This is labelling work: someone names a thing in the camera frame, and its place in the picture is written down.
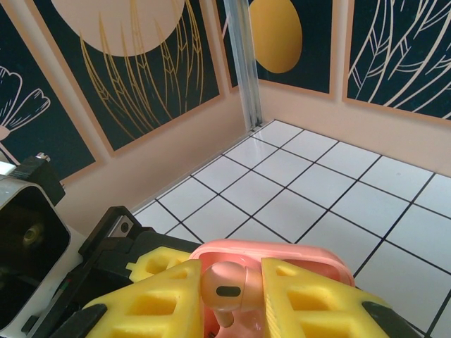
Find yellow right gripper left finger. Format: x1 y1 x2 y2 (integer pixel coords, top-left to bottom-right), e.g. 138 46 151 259
79 259 204 338

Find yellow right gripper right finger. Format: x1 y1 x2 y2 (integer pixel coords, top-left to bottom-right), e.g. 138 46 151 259
259 256 419 338

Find coral pink earbud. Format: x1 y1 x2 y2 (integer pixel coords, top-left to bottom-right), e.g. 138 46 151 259
200 261 264 327

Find coral pink charging case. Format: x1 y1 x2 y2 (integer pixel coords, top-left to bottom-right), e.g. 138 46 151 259
190 239 355 338

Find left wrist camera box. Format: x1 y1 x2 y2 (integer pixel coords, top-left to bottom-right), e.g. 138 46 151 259
0 151 87 338

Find aluminium corner post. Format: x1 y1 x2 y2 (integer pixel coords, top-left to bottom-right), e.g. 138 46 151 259
225 0 264 131

